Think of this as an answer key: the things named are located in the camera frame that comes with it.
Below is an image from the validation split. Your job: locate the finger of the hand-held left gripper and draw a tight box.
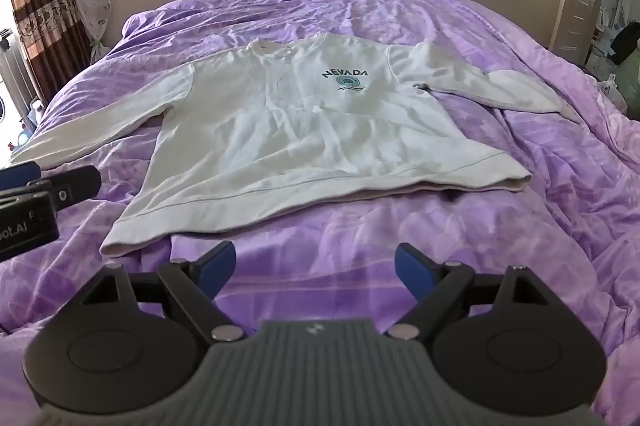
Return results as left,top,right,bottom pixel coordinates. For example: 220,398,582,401
27,165,102,213
0,161,44,191

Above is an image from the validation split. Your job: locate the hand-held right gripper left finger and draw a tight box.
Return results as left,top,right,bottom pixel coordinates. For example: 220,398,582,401
82,241,250,347

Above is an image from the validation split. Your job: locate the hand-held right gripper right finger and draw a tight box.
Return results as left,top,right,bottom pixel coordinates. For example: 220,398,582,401
384,243,557,340

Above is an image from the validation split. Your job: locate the white printed sweatshirt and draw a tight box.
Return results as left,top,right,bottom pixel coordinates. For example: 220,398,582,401
9,32,581,259

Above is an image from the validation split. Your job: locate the purple bed blanket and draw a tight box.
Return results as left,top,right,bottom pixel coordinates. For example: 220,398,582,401
0,0,640,426

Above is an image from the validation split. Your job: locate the dark object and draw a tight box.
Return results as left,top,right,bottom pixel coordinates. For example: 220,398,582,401
611,23,640,68

